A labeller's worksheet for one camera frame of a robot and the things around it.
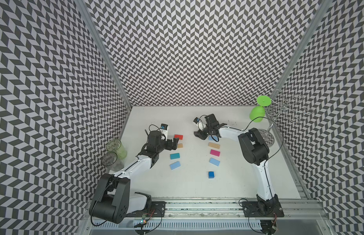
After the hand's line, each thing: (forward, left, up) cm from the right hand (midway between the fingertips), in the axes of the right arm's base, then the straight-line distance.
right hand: (198, 133), depth 103 cm
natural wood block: (-10, +12, +1) cm, 16 cm away
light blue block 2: (-8, -10, +7) cm, 15 cm away
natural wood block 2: (-10, -10, 0) cm, 14 cm away
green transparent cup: (-13, +52, +7) cm, 54 cm away
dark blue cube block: (-29, -6, 0) cm, 30 cm away
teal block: (-18, +15, +1) cm, 24 cm away
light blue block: (-24, +15, +1) cm, 28 cm away
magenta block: (-15, -10, -1) cm, 18 cm away
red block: (-3, +12, 0) cm, 13 cm away
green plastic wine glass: (-2, -34, +25) cm, 42 cm away
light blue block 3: (-21, -10, -2) cm, 23 cm away
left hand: (-10, +17, +10) cm, 23 cm away
